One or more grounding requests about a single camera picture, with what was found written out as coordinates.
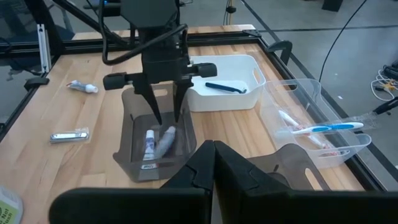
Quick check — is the black table clamp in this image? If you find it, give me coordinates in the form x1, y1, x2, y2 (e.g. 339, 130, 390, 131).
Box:
23, 77, 50, 92
266, 39, 294, 67

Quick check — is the small toothpaste tube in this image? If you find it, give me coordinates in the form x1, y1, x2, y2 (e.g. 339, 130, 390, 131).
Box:
141, 129, 158, 171
154, 125, 177, 159
67, 80, 99, 94

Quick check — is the clear plastic bin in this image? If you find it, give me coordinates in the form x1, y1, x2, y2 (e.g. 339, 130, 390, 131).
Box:
259, 78, 373, 170

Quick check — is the silver aluminium profile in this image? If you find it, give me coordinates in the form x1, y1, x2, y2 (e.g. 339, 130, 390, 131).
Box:
36, 23, 53, 74

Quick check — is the black floor cable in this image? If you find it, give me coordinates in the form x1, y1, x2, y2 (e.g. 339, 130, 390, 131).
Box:
318, 0, 368, 83

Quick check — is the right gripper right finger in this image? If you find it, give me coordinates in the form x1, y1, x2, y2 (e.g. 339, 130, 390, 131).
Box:
214, 140, 398, 224

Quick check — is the white plastic bin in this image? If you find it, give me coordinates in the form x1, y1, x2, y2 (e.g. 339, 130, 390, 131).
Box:
186, 54, 267, 113

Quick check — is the blue and white toothbrush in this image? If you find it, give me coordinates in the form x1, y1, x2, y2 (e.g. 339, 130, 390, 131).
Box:
275, 113, 379, 136

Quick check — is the white cable bundle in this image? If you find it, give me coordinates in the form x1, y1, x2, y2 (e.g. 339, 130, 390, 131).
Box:
369, 58, 398, 102

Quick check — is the silver nail clipper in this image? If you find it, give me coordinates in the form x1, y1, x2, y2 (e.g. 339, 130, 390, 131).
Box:
49, 126, 90, 144

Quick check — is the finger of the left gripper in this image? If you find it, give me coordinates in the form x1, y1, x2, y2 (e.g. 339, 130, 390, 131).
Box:
172, 77, 195, 124
133, 73, 163, 126

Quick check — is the smoky grey plastic bin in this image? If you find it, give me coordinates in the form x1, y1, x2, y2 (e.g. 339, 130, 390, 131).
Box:
113, 83, 197, 183
247, 142, 331, 191

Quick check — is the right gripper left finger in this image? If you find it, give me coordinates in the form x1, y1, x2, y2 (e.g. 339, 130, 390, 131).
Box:
49, 139, 215, 224

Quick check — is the red and white toothbrush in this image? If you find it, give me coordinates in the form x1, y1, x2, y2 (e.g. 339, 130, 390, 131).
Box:
278, 110, 349, 156

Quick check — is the black razor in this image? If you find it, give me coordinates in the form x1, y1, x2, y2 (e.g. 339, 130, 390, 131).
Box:
205, 82, 248, 95

